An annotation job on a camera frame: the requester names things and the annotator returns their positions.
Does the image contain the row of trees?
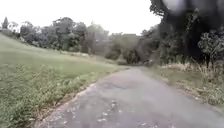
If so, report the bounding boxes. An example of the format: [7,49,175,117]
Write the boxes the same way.
[0,16,158,66]

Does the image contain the grey asphalt path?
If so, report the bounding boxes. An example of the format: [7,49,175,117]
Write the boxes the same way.
[33,65,224,128]

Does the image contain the green grass slope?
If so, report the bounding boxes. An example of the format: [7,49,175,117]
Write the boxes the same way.
[0,32,129,128]

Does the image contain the dense dark trees and bushes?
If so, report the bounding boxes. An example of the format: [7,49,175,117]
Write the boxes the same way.
[141,0,224,68]

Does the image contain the grass verge with dry weeds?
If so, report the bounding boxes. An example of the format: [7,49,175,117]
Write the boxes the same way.
[143,61,224,109]

